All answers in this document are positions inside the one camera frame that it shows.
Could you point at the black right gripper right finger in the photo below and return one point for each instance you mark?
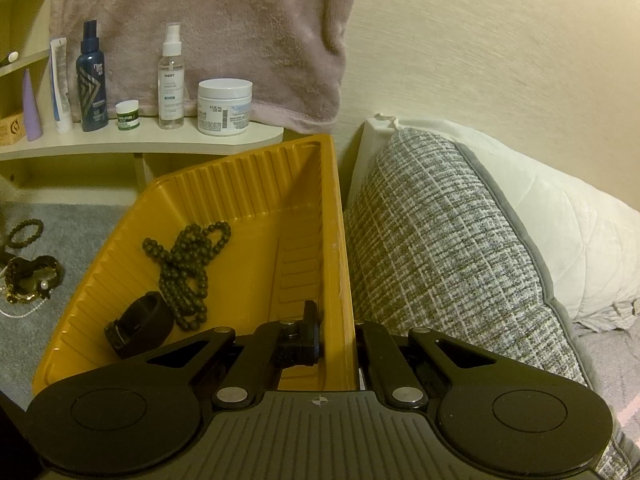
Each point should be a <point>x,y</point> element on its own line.
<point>385,369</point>

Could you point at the white quilted pillow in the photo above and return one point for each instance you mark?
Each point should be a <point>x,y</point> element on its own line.
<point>588,239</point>

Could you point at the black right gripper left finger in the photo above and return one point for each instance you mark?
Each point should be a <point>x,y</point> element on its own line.
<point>259,359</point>

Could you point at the small cardboard box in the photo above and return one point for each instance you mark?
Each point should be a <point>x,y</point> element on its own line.
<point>12,129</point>

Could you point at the white blue tube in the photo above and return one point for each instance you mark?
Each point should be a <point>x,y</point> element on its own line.
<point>62,113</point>

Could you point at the grey woven pillow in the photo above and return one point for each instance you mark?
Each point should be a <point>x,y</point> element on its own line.
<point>437,256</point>

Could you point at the dark blue spray bottle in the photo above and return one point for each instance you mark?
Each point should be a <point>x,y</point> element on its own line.
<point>91,85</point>

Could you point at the black wrist band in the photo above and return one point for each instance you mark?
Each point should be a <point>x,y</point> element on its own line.
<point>143,327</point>

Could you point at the white cream jar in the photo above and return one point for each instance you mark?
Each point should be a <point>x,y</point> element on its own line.
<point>224,106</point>

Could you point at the orange plastic tray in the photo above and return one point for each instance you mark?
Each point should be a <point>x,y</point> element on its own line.
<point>287,247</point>

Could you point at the cream wooden shelf unit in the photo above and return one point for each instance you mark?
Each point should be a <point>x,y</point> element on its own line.
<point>109,166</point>

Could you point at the grey fluffy mat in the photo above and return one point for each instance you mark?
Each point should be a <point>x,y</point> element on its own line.
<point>73,235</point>

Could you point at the clear spray bottle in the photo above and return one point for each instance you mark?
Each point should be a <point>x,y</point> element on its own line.
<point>170,80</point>

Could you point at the black white small tube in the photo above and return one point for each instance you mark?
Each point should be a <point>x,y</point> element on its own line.
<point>9,58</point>

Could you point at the small green label jar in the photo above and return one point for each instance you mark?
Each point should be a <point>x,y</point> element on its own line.
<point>127,113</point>

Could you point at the lavender tube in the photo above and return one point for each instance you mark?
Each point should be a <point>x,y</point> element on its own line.
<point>30,111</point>

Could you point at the pink hanging towel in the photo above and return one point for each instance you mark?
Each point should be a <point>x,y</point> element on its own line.
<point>292,51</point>

